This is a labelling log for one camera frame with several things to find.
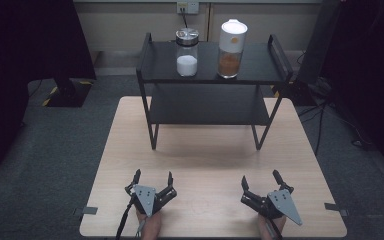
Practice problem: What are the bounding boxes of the black stand base yellow stripes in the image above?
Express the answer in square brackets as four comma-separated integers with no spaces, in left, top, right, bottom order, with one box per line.
[41,77,94,109]

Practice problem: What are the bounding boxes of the glass jar with silver lid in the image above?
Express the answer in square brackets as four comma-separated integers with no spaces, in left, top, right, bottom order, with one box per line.
[174,27,200,78]

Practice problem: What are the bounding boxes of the black curtain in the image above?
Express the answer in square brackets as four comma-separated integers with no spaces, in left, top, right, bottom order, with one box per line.
[0,0,97,182]
[319,0,384,184]

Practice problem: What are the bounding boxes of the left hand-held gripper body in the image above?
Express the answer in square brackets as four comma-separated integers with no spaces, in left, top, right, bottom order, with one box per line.
[124,183,178,219]

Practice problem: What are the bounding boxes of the white wall socket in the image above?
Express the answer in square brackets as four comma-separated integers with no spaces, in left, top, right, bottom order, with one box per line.
[176,1,200,16]

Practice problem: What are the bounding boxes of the black gripper strap cable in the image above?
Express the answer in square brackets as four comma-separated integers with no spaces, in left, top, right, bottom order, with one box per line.
[115,197,135,240]

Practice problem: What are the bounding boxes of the person's left hand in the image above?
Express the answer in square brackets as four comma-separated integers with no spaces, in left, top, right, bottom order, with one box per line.
[135,209,164,240]

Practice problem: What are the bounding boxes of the grey tape strip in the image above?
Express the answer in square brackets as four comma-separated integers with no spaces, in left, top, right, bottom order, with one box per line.
[73,206,99,216]
[323,202,350,218]

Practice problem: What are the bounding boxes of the glass jar with white lid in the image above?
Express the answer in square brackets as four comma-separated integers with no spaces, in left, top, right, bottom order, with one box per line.
[216,18,249,80]

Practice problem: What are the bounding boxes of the black upright stand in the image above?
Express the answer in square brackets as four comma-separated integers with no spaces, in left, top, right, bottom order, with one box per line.
[273,0,344,107]

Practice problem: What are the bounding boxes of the black two-tier shelf rack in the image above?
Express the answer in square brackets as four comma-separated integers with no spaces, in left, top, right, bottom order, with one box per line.
[135,31,295,152]

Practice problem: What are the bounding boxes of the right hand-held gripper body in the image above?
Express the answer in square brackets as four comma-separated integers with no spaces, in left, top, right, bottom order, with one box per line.
[240,187,304,227]

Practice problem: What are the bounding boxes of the person's right hand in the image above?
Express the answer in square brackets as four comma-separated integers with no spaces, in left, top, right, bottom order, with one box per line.
[257,213,287,240]

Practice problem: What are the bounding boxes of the black floor cable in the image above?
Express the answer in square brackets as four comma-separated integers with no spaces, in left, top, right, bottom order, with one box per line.
[295,99,375,158]

